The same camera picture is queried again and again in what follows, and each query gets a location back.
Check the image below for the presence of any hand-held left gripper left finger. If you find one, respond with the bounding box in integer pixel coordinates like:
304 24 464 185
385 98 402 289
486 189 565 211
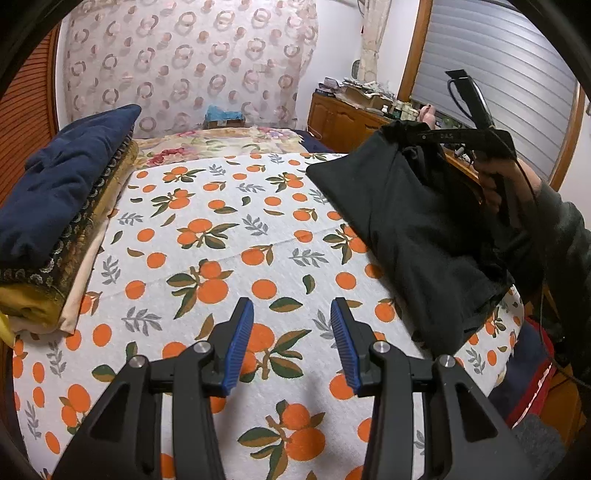
51 298 256 480

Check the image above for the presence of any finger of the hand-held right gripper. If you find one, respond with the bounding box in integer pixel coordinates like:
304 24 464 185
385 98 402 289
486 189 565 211
406 126 472 142

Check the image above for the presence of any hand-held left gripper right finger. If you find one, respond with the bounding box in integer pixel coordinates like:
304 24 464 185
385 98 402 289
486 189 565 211
330 296 546 480

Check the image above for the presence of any black t-shirt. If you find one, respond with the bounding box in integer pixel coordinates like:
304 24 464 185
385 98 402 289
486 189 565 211
306 121 515 356

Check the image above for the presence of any person's right forearm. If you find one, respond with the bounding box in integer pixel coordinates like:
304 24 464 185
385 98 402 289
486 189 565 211
508 178 591 333

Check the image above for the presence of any stack of folded clothes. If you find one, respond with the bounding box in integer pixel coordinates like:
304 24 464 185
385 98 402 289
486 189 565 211
0 141 139 330

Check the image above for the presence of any person's right hand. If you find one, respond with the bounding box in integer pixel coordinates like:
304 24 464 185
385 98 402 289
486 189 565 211
475 157 542 228

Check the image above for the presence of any pile of dresser clutter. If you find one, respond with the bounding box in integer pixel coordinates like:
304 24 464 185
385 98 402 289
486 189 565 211
318 76 458 131

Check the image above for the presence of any grey window shutter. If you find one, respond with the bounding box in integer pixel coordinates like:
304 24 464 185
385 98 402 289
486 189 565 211
411 0 579 182

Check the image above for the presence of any wooden dresser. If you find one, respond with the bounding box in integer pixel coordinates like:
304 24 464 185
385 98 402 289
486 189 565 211
307 91 490 185

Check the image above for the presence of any lace curtain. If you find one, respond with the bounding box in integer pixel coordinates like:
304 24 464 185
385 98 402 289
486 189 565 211
358 0 393 86

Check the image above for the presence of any orange fruit print blanket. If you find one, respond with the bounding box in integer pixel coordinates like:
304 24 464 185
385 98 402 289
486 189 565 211
11 152 525 480

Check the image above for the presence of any beige folded cloth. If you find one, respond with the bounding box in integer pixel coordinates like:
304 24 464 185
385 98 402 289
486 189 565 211
9 212 112 336

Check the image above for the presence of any navy bedding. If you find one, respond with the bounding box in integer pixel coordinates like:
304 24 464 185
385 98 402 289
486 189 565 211
489 342 555 416

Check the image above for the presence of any dark gold-patterned folded cloth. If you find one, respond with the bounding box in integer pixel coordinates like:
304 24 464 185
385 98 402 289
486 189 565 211
0 138 134 288

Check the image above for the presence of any red blanket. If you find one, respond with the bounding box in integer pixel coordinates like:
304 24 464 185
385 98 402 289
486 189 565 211
505 323 562 430

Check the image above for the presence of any floral blanket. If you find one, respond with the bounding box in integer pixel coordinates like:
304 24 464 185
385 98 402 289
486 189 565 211
134 127 305 169

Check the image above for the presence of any blue cloth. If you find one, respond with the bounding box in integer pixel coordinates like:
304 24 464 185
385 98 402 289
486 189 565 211
203 105 245 123

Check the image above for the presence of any grey fuzzy cloth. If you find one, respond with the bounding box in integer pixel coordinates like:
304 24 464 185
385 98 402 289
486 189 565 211
512 413 570 480

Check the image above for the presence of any navy folded cloth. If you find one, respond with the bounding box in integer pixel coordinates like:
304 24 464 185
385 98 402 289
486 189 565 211
0 104 142 268

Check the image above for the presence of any circle-patterned curtain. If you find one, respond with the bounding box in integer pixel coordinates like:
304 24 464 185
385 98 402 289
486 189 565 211
60 0 320 139

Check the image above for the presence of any louvred wooden door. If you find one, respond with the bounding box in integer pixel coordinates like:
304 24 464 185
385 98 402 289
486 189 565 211
0 28 64 208

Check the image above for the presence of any wooden window frame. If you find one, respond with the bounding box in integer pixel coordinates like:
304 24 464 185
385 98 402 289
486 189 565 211
397 0 588 195

